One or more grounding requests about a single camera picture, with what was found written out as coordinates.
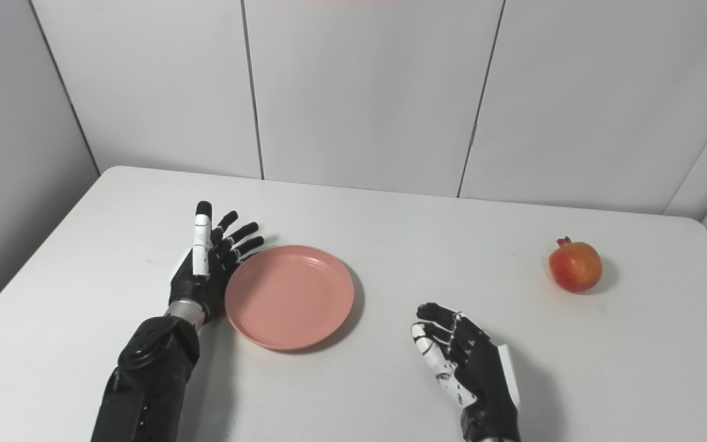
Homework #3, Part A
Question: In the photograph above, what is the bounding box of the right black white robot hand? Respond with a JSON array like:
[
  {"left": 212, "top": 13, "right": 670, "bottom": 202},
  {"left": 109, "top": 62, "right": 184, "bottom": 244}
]
[{"left": 411, "top": 302, "right": 523, "bottom": 442}]

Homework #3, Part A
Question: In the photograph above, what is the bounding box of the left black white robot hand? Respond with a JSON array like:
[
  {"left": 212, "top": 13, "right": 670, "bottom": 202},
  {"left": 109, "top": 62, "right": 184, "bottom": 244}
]
[{"left": 168, "top": 201, "right": 266, "bottom": 324}]

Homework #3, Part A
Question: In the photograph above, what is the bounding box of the pink round plate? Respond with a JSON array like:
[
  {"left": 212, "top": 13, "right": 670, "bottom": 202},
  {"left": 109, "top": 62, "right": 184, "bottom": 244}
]
[{"left": 225, "top": 245, "right": 355, "bottom": 352}]

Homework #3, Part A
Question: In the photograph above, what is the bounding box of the red pomegranate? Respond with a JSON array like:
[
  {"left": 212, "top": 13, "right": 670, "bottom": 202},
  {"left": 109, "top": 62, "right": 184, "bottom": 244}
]
[{"left": 549, "top": 237, "right": 603, "bottom": 293}]

